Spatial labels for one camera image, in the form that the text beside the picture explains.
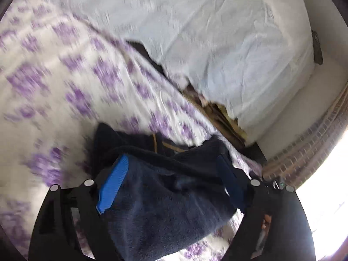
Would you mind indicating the purple floral bed quilt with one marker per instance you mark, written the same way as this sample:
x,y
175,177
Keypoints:
x,y
60,79

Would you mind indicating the white lace cover cloth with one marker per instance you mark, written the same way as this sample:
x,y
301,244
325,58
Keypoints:
x,y
248,55

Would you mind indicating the person's right hand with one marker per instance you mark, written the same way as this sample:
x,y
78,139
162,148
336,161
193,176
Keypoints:
x,y
266,221

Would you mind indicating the navy school cardigan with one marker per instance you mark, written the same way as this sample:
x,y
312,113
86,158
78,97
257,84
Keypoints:
x,y
171,196

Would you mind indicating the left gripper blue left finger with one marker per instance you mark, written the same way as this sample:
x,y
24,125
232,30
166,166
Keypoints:
x,y
54,236

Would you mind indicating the brick pattern curtain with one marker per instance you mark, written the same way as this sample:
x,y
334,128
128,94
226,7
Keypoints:
x,y
301,159

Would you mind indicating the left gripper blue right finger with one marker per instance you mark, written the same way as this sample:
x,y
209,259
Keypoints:
x,y
289,236

